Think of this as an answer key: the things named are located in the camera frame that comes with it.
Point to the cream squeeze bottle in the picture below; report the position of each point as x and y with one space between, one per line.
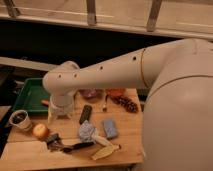
103 141

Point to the black handled brush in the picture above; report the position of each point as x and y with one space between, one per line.
54 143

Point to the purple bowl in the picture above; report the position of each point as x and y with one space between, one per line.
90 93

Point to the white paper cup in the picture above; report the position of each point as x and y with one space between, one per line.
21 120

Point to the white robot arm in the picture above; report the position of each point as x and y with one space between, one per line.
175 85

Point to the yellow banana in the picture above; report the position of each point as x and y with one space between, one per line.
105 151

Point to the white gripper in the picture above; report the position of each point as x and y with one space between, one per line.
60 105

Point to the dark grape bunch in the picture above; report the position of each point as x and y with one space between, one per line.
126 103

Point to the crumpled grey cloth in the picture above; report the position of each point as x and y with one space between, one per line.
87 131

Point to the orange carrot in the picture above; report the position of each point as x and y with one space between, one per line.
45 102

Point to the orange bowl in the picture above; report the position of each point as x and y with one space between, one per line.
115 92

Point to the metal fork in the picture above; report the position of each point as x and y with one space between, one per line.
104 108

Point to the blue sponge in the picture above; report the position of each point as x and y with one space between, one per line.
110 128

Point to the red yellow apple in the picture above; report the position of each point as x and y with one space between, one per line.
40 131

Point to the green plastic tray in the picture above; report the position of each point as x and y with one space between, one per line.
31 96

